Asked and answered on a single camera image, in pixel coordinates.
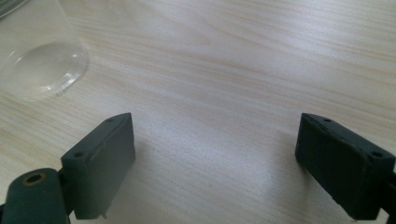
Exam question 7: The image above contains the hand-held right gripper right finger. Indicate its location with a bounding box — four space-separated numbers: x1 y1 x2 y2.
294 112 396 221

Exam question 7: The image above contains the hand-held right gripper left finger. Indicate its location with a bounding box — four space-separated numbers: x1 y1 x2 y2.
60 112 136 220

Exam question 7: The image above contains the clear plastic cup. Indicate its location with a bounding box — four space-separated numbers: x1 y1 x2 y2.
0 0 91 102

